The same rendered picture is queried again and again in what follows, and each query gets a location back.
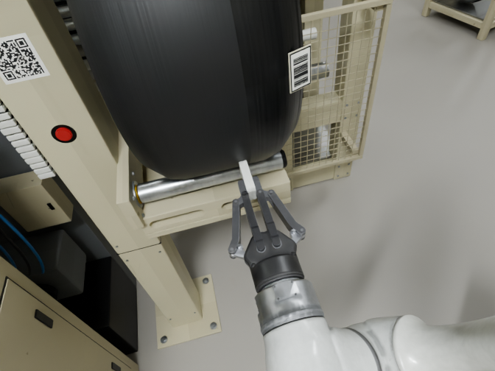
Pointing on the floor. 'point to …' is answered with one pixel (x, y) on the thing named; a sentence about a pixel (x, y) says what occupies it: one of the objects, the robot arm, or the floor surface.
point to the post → (88, 152)
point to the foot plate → (208, 304)
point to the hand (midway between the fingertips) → (247, 179)
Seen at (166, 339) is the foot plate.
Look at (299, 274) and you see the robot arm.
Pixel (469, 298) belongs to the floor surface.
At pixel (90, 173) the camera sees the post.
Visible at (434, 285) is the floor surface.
